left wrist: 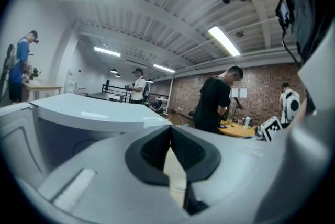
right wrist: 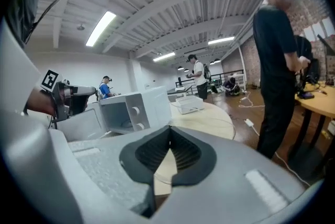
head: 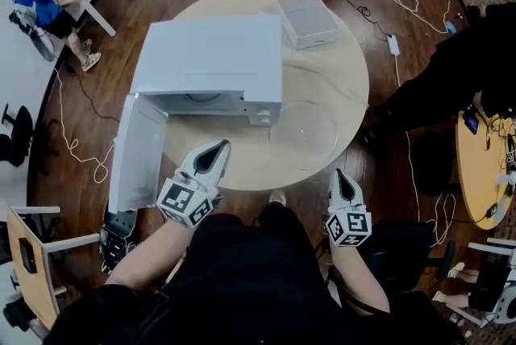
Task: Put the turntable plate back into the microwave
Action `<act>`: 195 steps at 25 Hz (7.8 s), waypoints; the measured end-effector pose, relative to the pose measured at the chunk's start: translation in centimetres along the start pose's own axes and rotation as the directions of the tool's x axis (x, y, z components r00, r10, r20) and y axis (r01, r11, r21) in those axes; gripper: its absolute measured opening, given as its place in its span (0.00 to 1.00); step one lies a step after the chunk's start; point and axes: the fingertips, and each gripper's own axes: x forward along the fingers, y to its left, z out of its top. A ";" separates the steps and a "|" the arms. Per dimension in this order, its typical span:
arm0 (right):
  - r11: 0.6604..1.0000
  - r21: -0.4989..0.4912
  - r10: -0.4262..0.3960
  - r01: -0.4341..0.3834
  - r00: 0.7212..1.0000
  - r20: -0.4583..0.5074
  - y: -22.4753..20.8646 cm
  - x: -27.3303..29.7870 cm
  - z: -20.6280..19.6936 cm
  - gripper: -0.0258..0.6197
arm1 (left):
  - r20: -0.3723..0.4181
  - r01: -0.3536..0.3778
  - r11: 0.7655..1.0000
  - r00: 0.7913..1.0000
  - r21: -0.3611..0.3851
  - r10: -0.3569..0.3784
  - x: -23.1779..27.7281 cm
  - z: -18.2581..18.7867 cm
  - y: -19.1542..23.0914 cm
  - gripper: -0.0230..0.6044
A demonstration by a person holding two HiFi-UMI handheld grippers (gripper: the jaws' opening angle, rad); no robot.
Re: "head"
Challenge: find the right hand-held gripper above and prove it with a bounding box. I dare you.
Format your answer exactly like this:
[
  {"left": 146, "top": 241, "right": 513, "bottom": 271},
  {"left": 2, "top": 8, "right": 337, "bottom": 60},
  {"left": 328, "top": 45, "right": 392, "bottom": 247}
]
[{"left": 324, "top": 168, "right": 372, "bottom": 247}]

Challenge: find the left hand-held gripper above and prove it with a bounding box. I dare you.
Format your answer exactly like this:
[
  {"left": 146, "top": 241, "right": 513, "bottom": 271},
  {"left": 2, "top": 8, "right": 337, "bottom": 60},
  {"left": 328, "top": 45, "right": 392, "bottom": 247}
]
[{"left": 156, "top": 139, "right": 231, "bottom": 230}]

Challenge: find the clear glass turntable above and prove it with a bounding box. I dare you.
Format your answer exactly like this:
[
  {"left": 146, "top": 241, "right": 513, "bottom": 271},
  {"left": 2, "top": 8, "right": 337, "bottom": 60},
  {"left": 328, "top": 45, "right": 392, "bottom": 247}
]
[{"left": 268, "top": 100, "right": 340, "bottom": 172}]

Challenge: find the person's left forearm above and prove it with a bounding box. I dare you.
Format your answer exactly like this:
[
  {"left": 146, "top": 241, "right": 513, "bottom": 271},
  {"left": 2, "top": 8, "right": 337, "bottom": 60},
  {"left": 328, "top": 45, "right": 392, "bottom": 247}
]
[{"left": 105, "top": 212, "right": 202, "bottom": 292}]

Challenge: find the person's right forearm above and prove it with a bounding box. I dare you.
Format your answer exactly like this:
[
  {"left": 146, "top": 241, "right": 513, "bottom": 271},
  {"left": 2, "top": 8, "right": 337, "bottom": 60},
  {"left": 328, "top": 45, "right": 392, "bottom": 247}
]
[{"left": 328, "top": 242, "right": 390, "bottom": 314}]

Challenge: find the black swivel chair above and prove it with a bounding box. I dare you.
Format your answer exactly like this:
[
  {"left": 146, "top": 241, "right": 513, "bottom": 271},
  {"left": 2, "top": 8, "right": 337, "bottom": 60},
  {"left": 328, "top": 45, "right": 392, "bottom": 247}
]
[{"left": 360, "top": 221, "right": 457, "bottom": 294}]

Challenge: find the black helmet device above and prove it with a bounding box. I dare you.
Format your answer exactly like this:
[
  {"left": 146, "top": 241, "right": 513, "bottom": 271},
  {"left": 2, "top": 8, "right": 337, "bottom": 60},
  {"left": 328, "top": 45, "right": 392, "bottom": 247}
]
[{"left": 98, "top": 209, "right": 139, "bottom": 275}]

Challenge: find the white microwave oven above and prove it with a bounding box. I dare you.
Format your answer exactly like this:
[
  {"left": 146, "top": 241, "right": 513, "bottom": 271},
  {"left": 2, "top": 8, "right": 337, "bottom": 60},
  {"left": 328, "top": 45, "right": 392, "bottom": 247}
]
[{"left": 107, "top": 14, "right": 283, "bottom": 214}]

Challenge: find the person's black clothing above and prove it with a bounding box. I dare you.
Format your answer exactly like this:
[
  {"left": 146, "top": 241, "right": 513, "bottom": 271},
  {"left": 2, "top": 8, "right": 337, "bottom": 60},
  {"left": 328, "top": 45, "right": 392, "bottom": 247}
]
[{"left": 44, "top": 202, "right": 460, "bottom": 345}]

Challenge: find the round wooden side table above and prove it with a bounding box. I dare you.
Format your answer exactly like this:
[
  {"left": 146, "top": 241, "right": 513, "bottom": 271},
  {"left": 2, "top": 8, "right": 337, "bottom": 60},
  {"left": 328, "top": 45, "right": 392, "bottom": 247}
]
[{"left": 455, "top": 109, "right": 516, "bottom": 231}]

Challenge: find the white power adapter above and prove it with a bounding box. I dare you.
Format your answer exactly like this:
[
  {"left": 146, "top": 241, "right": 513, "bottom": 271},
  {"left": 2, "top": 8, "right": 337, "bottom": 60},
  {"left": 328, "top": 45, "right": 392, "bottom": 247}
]
[{"left": 385, "top": 34, "right": 402, "bottom": 56}]

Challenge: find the white rectangular box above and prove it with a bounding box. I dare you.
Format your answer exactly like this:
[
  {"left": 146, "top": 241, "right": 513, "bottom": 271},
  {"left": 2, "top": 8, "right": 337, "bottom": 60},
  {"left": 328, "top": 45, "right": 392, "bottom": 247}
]
[{"left": 277, "top": 0, "right": 340, "bottom": 51}]

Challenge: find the black office chair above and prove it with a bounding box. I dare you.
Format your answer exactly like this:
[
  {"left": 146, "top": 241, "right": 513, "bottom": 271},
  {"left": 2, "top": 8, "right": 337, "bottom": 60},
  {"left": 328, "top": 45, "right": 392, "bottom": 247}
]
[{"left": 0, "top": 103, "right": 35, "bottom": 168}]

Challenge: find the wooden desk with black panel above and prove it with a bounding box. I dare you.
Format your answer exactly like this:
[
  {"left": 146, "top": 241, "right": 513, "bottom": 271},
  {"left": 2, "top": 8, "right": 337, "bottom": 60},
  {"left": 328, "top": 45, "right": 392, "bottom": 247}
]
[{"left": 5, "top": 205, "right": 101, "bottom": 330}]

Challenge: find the long white cable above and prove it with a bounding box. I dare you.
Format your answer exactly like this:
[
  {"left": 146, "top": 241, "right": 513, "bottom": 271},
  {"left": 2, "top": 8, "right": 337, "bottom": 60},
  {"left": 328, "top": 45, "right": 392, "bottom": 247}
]
[{"left": 53, "top": 67, "right": 117, "bottom": 184}]

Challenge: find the white metal frame stand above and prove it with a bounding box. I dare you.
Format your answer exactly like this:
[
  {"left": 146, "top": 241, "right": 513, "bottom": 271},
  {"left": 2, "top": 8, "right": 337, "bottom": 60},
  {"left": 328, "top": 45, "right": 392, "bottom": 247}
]
[{"left": 433, "top": 237, "right": 516, "bottom": 329}]

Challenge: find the looped white cable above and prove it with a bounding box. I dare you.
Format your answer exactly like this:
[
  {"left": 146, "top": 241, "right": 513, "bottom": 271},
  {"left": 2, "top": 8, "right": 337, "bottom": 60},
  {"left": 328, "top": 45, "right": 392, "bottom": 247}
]
[{"left": 389, "top": 0, "right": 464, "bottom": 35}]

